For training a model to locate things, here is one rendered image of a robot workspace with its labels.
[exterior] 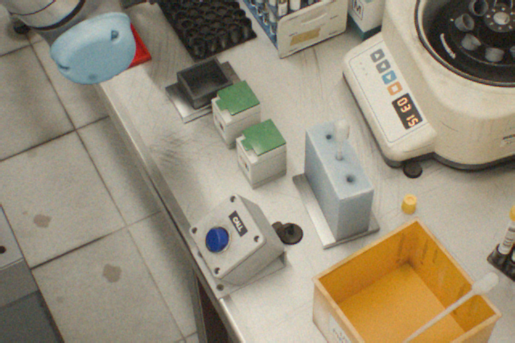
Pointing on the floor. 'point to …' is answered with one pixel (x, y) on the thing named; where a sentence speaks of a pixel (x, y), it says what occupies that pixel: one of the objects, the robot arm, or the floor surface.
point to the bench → (488, 183)
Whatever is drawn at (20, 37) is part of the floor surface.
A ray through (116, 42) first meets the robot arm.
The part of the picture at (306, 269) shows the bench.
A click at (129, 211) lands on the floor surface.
